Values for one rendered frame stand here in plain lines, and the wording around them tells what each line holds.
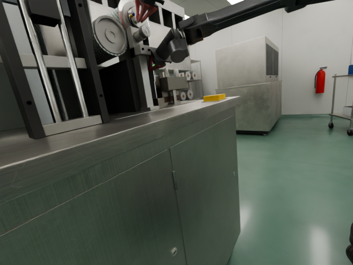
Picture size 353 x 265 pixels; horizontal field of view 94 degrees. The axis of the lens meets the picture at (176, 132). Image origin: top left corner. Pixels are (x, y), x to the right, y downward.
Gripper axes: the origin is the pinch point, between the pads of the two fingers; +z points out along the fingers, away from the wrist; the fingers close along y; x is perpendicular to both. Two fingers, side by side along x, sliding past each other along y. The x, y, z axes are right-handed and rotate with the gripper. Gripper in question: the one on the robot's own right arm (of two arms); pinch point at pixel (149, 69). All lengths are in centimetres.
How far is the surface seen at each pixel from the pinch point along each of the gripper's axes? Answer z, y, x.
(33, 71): 3.9, -41.4, 0.7
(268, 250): 16, 31, -114
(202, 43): 115, 443, 213
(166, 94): 5.4, 8.4, -10.7
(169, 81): -2.3, 5.2, -8.3
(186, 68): 22, 76, 23
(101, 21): -8.5, -21.0, 11.2
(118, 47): -4.9, -15.9, 4.9
